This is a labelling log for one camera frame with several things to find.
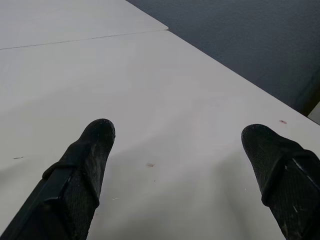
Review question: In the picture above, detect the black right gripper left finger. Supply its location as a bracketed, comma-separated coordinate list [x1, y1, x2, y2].
[0, 118, 117, 240]

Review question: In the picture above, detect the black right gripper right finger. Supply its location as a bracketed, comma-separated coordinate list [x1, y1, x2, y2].
[240, 122, 320, 240]

